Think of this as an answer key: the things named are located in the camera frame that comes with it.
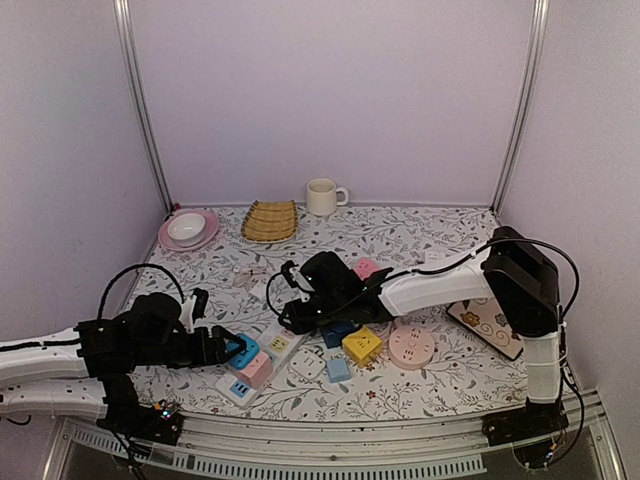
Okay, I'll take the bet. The round pink socket hub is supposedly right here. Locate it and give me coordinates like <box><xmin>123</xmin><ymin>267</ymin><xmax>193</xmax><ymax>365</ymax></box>
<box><xmin>388</xmin><ymin>325</ymin><xmax>435</xmax><ymax>371</ymax></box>

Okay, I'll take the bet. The aluminium front rail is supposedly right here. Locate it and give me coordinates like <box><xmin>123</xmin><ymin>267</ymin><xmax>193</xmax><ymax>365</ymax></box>
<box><xmin>41</xmin><ymin>384</ymin><xmax>626</xmax><ymax>480</ymax></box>

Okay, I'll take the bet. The white power strip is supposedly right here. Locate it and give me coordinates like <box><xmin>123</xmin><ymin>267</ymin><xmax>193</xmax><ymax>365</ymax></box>
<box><xmin>215</xmin><ymin>323</ymin><xmax>309</xmax><ymax>409</ymax></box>

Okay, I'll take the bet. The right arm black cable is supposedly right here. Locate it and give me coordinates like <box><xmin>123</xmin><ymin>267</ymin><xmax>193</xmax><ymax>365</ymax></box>
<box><xmin>264</xmin><ymin>237</ymin><xmax>581</xmax><ymax>331</ymax></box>

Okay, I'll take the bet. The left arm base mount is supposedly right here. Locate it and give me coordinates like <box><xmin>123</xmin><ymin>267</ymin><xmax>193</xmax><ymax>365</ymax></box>
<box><xmin>96</xmin><ymin>374</ymin><xmax>184</xmax><ymax>446</ymax></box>

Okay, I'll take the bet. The pink power strip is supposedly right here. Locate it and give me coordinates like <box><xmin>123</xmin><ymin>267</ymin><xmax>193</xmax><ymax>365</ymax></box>
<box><xmin>353</xmin><ymin>258</ymin><xmax>380</xmax><ymax>280</ymax></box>

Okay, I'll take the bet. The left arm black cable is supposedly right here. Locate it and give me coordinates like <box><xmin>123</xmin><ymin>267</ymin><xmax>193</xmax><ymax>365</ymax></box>
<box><xmin>97</xmin><ymin>263</ymin><xmax>186</xmax><ymax>321</ymax></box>

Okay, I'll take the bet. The floral square tray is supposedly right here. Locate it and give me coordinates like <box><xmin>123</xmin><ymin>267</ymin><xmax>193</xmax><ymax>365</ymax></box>
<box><xmin>446</xmin><ymin>298</ymin><xmax>523</xmax><ymax>361</ymax></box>

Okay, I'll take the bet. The white plug adapter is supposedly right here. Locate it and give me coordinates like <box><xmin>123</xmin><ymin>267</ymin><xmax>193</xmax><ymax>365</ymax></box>
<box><xmin>290</xmin><ymin>348</ymin><xmax>326</xmax><ymax>380</ymax></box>

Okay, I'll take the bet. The aluminium corner post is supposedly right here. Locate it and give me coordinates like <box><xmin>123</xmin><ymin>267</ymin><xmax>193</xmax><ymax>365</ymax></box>
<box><xmin>113</xmin><ymin>0</ymin><xmax>174</xmax><ymax>214</ymax></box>
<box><xmin>490</xmin><ymin>0</ymin><xmax>550</xmax><ymax>216</ymax></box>

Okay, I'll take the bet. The light blue plug adapter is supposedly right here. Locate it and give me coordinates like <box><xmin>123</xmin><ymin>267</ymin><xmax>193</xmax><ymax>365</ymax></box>
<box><xmin>326</xmin><ymin>358</ymin><xmax>351</xmax><ymax>383</ymax></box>

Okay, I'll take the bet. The pink plate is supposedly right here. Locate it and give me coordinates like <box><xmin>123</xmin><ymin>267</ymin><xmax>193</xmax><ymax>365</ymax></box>
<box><xmin>158</xmin><ymin>209</ymin><xmax>219</xmax><ymax>252</ymax></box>

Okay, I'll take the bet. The cream ceramic mug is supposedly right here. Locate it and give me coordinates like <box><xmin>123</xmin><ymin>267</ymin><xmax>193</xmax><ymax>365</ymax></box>
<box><xmin>306</xmin><ymin>178</ymin><xmax>349</xmax><ymax>217</ymax></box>

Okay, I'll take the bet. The left aluminium corner post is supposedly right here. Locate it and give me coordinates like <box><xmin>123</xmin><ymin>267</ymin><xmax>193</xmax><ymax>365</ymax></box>
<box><xmin>113</xmin><ymin>0</ymin><xmax>174</xmax><ymax>214</ymax></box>

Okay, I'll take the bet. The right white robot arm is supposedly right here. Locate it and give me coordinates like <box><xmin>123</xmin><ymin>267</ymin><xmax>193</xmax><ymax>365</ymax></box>
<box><xmin>276</xmin><ymin>227</ymin><xmax>562</xmax><ymax>436</ymax></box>

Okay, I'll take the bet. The white charger with prongs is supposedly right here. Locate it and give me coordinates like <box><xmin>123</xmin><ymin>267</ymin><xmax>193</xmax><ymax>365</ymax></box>
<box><xmin>249</xmin><ymin>283</ymin><xmax>267</xmax><ymax>302</ymax></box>

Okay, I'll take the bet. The white floral cube adapter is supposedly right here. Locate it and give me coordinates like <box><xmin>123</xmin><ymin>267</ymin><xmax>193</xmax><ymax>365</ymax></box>
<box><xmin>424</xmin><ymin>249</ymin><xmax>446</xmax><ymax>263</ymax></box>

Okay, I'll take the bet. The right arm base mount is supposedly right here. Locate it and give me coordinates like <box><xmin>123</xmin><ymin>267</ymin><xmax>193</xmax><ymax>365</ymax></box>
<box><xmin>482</xmin><ymin>399</ymin><xmax>569</xmax><ymax>446</ymax></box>

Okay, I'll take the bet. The white bowl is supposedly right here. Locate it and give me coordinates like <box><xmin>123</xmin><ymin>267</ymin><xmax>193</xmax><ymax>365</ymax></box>
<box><xmin>167</xmin><ymin>213</ymin><xmax>206</xmax><ymax>247</ymax></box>

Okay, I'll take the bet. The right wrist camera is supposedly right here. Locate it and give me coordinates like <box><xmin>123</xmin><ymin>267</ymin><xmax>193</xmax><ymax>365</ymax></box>
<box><xmin>280</xmin><ymin>260</ymin><xmax>315</xmax><ymax>302</ymax></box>

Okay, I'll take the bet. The right aluminium corner post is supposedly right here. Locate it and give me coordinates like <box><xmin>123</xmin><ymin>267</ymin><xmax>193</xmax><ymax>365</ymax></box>
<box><xmin>490</xmin><ymin>0</ymin><xmax>550</xmax><ymax>216</ymax></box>

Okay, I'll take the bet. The yellow bamboo tray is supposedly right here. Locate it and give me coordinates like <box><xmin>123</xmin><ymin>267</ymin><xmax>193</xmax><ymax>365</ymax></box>
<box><xmin>241</xmin><ymin>200</ymin><xmax>299</xmax><ymax>244</ymax></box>

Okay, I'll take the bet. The pink cube adapter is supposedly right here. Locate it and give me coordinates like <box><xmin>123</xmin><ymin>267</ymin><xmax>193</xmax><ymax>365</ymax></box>
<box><xmin>234</xmin><ymin>351</ymin><xmax>273</xmax><ymax>389</ymax></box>

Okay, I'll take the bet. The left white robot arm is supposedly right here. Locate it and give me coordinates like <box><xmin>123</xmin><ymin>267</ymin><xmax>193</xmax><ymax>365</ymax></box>
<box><xmin>1</xmin><ymin>289</ymin><xmax>247</xmax><ymax>434</ymax></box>

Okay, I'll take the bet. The cyan cube adapter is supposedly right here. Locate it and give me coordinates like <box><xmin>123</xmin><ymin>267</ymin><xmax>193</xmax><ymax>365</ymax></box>
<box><xmin>228</xmin><ymin>333</ymin><xmax>260</xmax><ymax>370</ymax></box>

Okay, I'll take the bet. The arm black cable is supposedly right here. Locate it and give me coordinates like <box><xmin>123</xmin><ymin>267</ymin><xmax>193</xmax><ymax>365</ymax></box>
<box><xmin>97</xmin><ymin>263</ymin><xmax>186</xmax><ymax>321</ymax></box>
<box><xmin>264</xmin><ymin>237</ymin><xmax>581</xmax><ymax>331</ymax></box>

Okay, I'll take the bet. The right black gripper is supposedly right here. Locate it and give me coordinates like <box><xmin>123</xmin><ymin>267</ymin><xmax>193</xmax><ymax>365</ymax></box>
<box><xmin>277</xmin><ymin>295</ymin><xmax>347</xmax><ymax>336</ymax></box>

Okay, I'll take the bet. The dark blue cube adapter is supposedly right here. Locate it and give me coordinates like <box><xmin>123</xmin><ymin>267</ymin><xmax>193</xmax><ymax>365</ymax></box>
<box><xmin>320</xmin><ymin>326</ymin><xmax>355</xmax><ymax>349</ymax></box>

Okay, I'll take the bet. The yellow cube adapter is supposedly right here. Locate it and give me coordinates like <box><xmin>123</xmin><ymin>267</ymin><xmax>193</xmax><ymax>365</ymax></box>
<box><xmin>342</xmin><ymin>326</ymin><xmax>383</xmax><ymax>368</ymax></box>

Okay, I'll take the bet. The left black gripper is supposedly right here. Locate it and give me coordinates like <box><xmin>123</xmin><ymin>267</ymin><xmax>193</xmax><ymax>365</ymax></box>
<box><xmin>134</xmin><ymin>325</ymin><xmax>246</xmax><ymax>369</ymax></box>

